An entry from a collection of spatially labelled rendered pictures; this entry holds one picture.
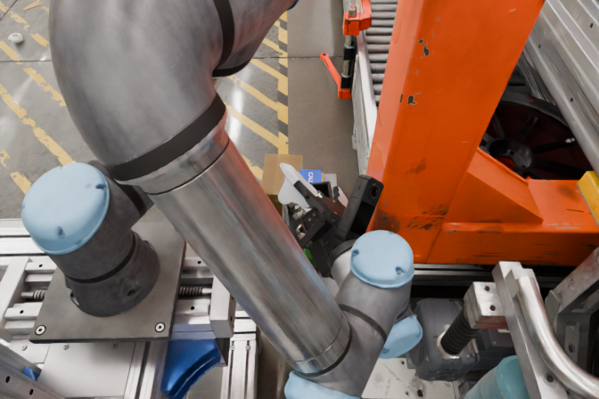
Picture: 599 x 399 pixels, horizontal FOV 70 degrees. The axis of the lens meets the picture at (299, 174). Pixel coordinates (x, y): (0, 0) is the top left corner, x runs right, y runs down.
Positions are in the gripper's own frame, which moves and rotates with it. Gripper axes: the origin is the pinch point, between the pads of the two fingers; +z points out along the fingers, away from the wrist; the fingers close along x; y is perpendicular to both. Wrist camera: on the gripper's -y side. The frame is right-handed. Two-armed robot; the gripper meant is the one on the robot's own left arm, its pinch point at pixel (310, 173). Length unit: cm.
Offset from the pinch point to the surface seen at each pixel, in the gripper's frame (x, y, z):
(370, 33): 98, -29, 136
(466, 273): 80, 9, -2
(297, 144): 77, 33, 99
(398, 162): 10.0, -12.0, -5.6
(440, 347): 18.2, 4.8, -32.8
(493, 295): 7.4, -10.3, -35.1
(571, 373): 2.9, -12.5, -47.7
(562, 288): 32.9, -14.8, -33.1
